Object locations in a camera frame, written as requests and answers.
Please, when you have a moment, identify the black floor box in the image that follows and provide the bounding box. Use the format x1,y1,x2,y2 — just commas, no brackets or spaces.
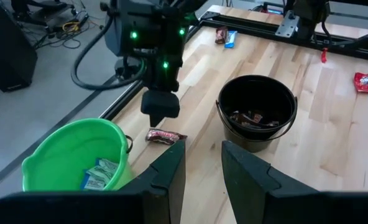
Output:
0,3,38,93

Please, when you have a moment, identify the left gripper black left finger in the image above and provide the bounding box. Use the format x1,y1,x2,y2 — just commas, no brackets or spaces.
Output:
0,139,186,224

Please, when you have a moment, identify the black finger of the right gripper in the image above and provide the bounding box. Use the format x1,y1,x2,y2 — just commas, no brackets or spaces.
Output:
140,89,181,128

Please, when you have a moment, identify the black aluminium table frame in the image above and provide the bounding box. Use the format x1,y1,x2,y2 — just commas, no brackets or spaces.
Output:
99,1,368,121

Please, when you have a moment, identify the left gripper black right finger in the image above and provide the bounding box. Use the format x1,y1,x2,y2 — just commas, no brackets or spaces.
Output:
221,140,368,224

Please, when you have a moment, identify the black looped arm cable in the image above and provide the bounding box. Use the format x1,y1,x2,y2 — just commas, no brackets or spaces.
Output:
70,12,147,91

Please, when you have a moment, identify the silver metal bracket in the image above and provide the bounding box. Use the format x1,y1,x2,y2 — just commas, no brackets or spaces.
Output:
275,11,300,39

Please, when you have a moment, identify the black plastic bucket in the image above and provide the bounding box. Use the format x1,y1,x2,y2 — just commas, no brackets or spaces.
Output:
215,74,298,153

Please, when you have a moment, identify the green plastic face bucket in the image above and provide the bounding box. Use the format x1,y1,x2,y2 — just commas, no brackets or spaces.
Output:
21,118,134,192

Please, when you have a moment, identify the black floor cable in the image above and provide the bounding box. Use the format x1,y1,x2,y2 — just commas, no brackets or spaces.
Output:
22,18,106,50

